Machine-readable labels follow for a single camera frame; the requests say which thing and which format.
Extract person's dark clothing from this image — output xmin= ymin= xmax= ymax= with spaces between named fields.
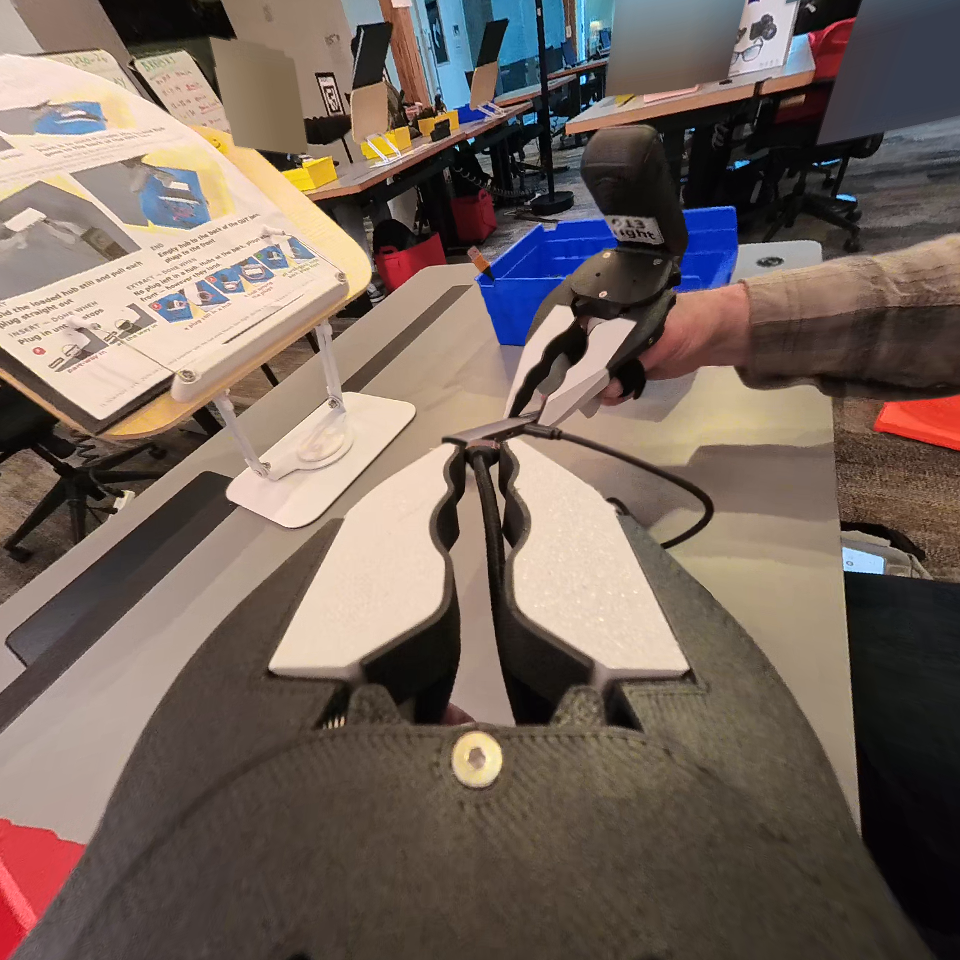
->
xmin=843 ymin=573 xmax=960 ymax=960

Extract red office chair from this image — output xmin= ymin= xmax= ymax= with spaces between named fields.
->
xmin=776 ymin=18 xmax=856 ymax=125

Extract large blue plastic bin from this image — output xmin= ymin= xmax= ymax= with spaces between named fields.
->
xmin=476 ymin=206 xmax=740 ymax=346

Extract person's right hand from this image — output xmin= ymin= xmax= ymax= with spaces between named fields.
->
xmin=598 ymin=282 xmax=753 ymax=408

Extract black pole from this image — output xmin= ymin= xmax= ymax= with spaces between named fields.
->
xmin=528 ymin=0 xmax=575 ymax=213

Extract black office chair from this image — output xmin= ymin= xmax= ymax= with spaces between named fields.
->
xmin=0 ymin=382 xmax=168 ymax=564

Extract grey usb hub with cable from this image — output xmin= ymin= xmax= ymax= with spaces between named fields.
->
xmin=442 ymin=411 xmax=715 ymax=550

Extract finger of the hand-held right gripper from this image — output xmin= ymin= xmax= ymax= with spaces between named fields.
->
xmin=534 ymin=317 xmax=640 ymax=430
xmin=502 ymin=302 xmax=591 ymax=421

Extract wooden post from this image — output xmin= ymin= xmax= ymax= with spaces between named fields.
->
xmin=378 ymin=0 xmax=429 ymax=106

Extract small whiteboard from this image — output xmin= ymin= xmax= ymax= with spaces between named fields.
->
xmin=133 ymin=48 xmax=232 ymax=135

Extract braided black cable orange plugs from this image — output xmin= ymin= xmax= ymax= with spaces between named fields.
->
xmin=463 ymin=442 xmax=522 ymax=725

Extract white box with glasses print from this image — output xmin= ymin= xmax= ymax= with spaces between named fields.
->
xmin=727 ymin=0 xmax=800 ymax=76

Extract black and tan display board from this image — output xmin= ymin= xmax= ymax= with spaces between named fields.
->
xmin=348 ymin=22 xmax=395 ymax=144
xmin=468 ymin=18 xmax=511 ymax=106

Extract grey fabric bag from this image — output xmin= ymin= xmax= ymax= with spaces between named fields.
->
xmin=838 ymin=521 xmax=931 ymax=580

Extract whiteboard with green heading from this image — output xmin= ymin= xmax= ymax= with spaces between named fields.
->
xmin=45 ymin=51 xmax=140 ymax=95

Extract red plastic bin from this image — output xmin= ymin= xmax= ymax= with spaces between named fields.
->
xmin=0 ymin=817 xmax=87 ymax=939

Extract white document stand with instructions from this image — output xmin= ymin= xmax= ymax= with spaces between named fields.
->
xmin=0 ymin=52 xmax=374 ymax=440

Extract person's right forearm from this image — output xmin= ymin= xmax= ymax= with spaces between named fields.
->
xmin=738 ymin=236 xmax=960 ymax=399

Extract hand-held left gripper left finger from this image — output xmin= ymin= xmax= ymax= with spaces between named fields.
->
xmin=267 ymin=442 xmax=462 ymax=725

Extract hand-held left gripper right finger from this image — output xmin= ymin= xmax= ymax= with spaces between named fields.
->
xmin=497 ymin=438 xmax=691 ymax=727

